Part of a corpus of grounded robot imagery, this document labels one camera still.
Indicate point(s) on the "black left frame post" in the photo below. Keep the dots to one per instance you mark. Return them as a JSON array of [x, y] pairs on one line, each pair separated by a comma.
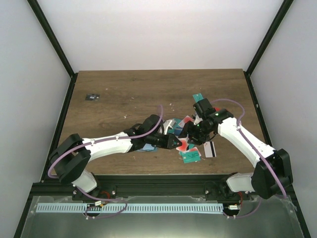
[[39, 14]]

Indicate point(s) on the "black VIP card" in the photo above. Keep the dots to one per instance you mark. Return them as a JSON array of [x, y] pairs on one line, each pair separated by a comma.
[[92, 97]]

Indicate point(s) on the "blue card holder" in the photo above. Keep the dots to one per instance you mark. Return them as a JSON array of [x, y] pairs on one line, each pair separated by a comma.
[[149, 148]]

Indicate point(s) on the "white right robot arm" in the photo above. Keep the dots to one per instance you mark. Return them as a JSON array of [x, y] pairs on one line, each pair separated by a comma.
[[272, 168]]

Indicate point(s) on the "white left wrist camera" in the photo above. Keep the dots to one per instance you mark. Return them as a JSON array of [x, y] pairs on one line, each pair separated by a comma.
[[168, 126]]

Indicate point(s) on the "teal VIP card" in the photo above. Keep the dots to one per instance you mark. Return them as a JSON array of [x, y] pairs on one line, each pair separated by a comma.
[[191, 157]]

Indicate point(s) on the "black frame post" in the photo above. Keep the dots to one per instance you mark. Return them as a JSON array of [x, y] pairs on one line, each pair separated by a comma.
[[281, 13], [39, 14]]

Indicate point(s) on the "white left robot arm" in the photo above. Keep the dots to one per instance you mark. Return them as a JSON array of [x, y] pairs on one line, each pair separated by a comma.
[[69, 160]]

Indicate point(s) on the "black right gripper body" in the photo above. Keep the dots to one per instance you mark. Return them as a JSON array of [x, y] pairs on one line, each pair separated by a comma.
[[198, 133]]

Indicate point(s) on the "light blue slotted cable duct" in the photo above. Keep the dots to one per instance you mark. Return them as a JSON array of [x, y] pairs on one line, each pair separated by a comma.
[[134, 208]]

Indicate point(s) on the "black right frame post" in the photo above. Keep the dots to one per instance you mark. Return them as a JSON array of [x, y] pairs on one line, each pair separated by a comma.
[[281, 13]]

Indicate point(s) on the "teal card far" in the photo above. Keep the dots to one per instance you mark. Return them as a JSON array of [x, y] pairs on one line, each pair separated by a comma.
[[198, 97]]

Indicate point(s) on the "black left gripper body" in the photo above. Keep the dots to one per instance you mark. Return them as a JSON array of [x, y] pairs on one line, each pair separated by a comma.
[[151, 139]]

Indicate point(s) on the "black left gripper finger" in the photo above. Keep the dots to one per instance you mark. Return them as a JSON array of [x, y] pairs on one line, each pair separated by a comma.
[[174, 145], [173, 139]]

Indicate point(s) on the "white card black stripe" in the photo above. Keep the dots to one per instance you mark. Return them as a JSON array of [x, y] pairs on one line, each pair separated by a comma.
[[209, 149]]

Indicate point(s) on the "white card red circle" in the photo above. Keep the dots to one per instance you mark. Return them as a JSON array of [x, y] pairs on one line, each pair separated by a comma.
[[183, 145]]

